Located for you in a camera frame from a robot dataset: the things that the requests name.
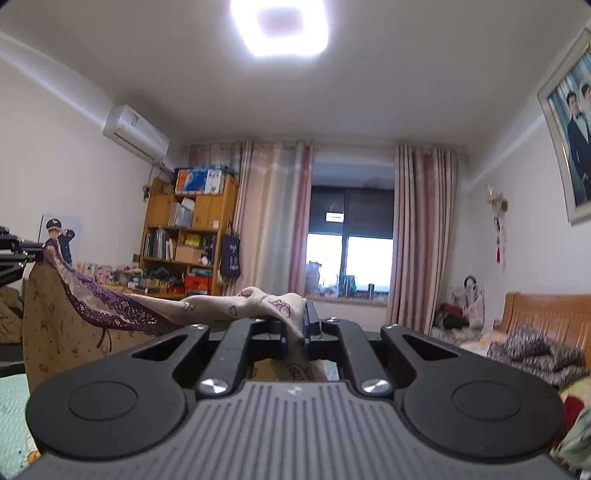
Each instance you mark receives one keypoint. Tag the wooden desk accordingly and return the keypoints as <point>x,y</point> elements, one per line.
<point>129,288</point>

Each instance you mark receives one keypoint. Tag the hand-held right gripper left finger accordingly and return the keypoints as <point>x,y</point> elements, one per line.
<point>265,333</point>

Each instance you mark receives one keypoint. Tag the dark tote bag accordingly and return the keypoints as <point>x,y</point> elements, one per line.
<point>230,256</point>

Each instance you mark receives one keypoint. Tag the framed wedding photo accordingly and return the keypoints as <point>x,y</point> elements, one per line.
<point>575,115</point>

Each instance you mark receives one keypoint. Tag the window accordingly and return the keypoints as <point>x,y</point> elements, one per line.
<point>351,249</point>

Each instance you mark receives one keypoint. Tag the green bee quilt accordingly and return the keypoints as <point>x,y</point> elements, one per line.
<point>14,415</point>

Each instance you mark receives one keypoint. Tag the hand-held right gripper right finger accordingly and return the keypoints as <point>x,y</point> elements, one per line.
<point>308,325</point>

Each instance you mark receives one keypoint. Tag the wooden bookshelf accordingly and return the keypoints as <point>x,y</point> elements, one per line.
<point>203,217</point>

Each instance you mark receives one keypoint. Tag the pink striped curtain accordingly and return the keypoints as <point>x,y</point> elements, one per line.
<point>272,217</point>
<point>422,230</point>

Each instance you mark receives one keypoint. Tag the beige printed pajama top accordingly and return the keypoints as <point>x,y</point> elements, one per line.
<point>69,295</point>

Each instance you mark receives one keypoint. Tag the dark patterned blanket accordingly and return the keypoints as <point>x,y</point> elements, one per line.
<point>535,350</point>

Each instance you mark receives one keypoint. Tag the white shopping bag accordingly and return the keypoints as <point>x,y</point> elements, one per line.
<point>471,300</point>

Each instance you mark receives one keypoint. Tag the black chair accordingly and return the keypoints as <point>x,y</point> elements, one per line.
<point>9,357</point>

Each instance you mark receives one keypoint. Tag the wall poster of uniformed child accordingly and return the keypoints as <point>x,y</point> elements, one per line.
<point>62,235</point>

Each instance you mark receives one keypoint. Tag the square ceiling light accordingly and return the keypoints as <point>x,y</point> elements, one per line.
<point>279,25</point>

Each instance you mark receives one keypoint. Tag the olive jacket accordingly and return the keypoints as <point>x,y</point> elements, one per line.
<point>9,314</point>

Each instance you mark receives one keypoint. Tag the white air conditioner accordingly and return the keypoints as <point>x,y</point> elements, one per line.
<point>136,131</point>

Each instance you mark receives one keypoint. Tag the wooden headboard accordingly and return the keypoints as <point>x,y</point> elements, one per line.
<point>549,314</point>

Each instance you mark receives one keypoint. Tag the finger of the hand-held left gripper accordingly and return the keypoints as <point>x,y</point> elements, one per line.
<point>27,247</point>
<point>11,270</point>

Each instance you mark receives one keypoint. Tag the blue and orange box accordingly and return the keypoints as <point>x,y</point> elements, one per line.
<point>198,181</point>

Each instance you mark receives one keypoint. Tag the hanging wall ornament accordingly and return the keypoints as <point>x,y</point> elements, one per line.
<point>497,203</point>

